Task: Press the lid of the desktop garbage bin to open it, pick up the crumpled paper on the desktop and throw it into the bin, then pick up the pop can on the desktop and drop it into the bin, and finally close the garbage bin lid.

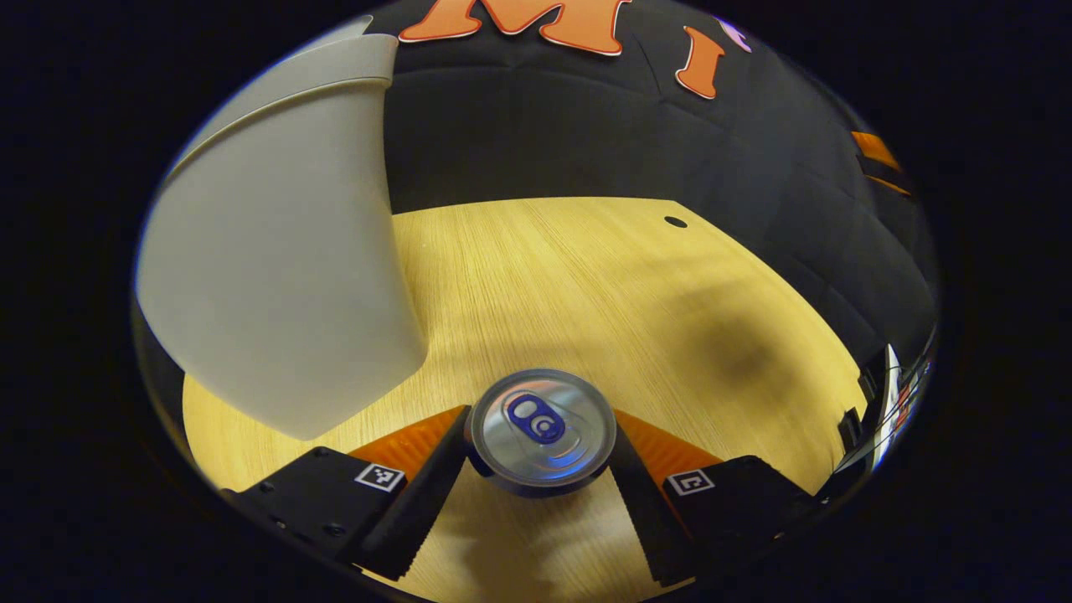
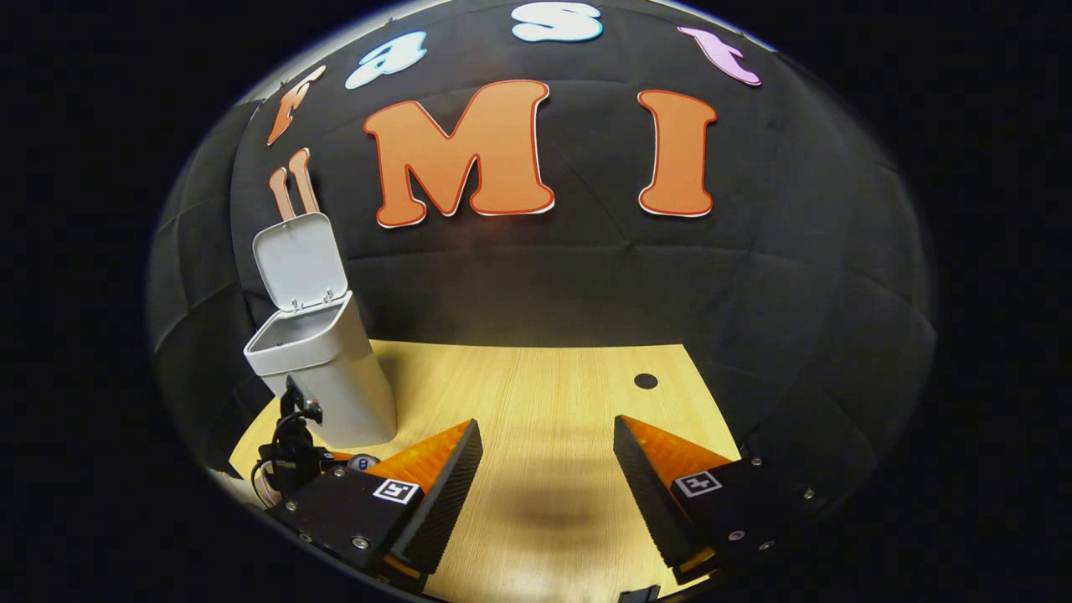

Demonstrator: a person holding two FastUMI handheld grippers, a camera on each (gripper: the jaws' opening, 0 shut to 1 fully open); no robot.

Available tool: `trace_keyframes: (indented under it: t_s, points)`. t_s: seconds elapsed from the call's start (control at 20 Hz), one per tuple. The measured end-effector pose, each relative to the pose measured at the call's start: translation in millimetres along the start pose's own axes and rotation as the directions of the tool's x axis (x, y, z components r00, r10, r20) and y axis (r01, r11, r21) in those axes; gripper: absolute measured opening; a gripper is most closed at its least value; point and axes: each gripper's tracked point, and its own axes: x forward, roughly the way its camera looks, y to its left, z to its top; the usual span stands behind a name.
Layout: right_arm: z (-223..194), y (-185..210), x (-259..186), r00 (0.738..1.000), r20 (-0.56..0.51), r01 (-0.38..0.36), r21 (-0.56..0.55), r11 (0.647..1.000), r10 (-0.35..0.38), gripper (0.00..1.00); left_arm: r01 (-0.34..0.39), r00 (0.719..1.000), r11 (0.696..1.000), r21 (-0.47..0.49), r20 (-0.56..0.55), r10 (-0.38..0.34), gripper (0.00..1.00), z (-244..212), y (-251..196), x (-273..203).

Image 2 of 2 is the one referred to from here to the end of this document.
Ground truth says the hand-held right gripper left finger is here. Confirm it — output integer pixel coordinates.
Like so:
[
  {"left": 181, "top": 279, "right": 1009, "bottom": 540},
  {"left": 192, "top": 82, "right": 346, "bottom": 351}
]
[{"left": 268, "top": 419, "right": 484, "bottom": 593}]

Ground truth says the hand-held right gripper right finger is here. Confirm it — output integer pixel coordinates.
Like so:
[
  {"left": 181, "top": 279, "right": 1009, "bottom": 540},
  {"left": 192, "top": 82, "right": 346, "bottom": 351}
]
[{"left": 614, "top": 415, "right": 838, "bottom": 585}]

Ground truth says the white desktop garbage bin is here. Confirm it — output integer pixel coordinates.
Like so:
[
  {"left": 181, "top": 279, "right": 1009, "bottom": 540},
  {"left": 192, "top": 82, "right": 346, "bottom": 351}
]
[{"left": 243, "top": 212, "right": 398, "bottom": 450}]

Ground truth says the wooden desktop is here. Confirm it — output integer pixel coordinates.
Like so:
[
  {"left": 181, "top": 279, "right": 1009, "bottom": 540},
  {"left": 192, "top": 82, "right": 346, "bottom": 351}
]
[{"left": 228, "top": 339, "right": 742, "bottom": 603}]

